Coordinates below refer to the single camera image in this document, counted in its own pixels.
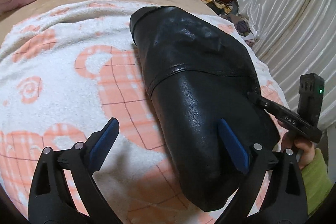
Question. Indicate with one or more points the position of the black leather jacket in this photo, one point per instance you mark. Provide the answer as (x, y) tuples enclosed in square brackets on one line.
[(198, 79)]

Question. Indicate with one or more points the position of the person's right hand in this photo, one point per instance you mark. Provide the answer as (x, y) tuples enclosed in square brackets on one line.
[(307, 147)]

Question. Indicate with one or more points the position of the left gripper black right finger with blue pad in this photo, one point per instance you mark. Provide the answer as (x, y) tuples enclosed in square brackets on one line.
[(272, 190)]

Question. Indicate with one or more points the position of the green sleeve forearm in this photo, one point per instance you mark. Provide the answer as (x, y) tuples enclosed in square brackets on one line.
[(316, 181)]

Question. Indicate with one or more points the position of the white blanket with pink pattern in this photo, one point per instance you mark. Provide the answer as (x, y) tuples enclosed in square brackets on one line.
[(64, 74)]

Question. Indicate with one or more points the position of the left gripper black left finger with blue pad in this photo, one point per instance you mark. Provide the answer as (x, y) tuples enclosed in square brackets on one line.
[(63, 189)]

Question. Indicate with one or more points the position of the white striped satin curtain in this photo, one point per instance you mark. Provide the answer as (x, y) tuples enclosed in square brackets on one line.
[(294, 38)]

